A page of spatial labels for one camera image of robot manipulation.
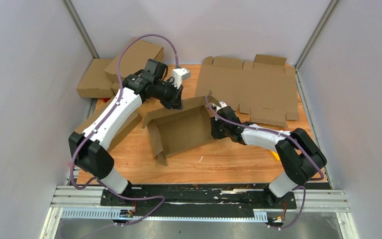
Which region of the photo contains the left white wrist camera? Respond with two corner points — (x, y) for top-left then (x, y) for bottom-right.
(171, 68), (191, 89)

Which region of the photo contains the right aluminium corner post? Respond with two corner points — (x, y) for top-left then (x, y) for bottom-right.
(295, 0), (340, 70)

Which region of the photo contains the aluminium slotted rail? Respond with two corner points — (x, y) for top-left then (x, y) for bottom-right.
(51, 186), (268, 223)

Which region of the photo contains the left aluminium corner post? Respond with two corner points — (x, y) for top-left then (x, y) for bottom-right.
(62, 0), (99, 59)

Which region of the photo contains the yellow triangle piece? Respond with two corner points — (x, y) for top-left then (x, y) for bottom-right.
(270, 151), (281, 161)

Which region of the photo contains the flat cardboard sheet underneath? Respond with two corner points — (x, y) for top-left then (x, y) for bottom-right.
(195, 54), (299, 127)

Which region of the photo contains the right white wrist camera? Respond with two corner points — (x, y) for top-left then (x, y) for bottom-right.
(212, 101), (227, 112)

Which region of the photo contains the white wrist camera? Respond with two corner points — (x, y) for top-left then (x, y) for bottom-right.
(171, 68), (191, 89)
(212, 101), (227, 112)

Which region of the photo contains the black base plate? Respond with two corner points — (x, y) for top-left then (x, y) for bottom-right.
(100, 183), (332, 219)

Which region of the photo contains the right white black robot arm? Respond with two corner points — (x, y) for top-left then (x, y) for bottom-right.
(210, 105), (327, 208)

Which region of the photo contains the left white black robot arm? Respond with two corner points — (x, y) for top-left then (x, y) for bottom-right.
(68, 59), (191, 206)

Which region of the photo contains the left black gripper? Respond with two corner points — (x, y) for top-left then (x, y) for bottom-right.
(153, 79), (183, 110)

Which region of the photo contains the aluminium corner post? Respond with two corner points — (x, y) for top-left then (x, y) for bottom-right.
(62, 0), (99, 59)
(295, 0), (340, 70)

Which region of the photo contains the cardboard box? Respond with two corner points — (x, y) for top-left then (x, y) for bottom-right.
(76, 59), (114, 99)
(74, 99), (141, 152)
(111, 65), (168, 94)
(104, 40), (164, 82)
(143, 96), (216, 166)

